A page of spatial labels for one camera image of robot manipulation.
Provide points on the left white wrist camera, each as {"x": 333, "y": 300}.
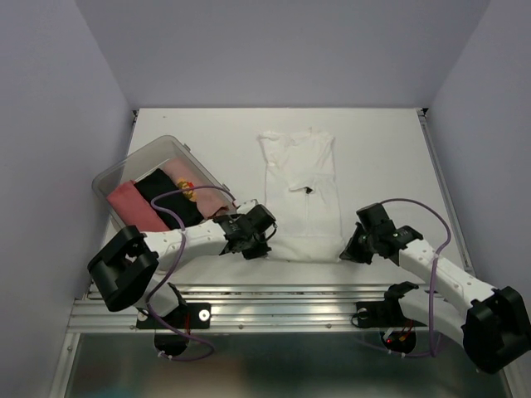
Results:
{"x": 245, "y": 206}

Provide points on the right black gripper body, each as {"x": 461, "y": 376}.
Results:
{"x": 372, "y": 238}

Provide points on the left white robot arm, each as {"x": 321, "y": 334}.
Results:
{"x": 134, "y": 268}

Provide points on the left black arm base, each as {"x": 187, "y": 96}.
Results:
{"x": 185, "y": 315}

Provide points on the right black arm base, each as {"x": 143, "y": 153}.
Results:
{"x": 386, "y": 313}

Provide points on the rolled black t-shirt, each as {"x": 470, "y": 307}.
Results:
{"x": 158, "y": 183}

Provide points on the white printed t-shirt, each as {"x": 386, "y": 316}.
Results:
{"x": 301, "y": 193}

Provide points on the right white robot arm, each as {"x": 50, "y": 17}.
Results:
{"x": 491, "y": 325}

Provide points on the rolled pink printed t-shirt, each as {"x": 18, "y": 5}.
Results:
{"x": 210, "y": 202}

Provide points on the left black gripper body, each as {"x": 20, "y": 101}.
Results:
{"x": 261, "y": 235}

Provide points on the rolled red t-shirt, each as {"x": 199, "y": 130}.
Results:
{"x": 133, "y": 210}

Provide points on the clear plastic storage bin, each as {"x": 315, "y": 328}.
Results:
{"x": 143, "y": 162}

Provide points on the aluminium mounting rail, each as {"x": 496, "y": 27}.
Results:
{"x": 246, "y": 309}

